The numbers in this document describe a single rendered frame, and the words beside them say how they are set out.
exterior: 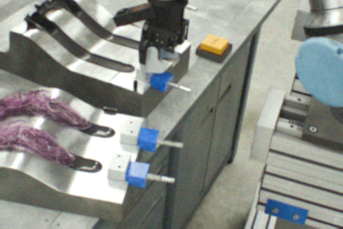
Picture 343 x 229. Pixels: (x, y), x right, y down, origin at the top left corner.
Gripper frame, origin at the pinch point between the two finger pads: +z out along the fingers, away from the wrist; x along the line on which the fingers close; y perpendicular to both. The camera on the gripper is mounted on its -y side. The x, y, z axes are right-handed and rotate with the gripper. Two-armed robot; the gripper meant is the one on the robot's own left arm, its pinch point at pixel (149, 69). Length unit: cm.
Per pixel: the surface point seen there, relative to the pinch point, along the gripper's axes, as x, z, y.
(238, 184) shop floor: 66, 91, 11
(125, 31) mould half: 15.7, 2.8, -15.6
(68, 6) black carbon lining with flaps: 12.3, -1.2, -31.3
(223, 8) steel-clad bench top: 57, 11, -4
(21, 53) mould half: -6.9, 3.4, -32.2
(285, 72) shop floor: 155, 91, 2
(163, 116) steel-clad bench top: -1.1, 11.2, 5.0
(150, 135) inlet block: -16.1, 4.3, 9.1
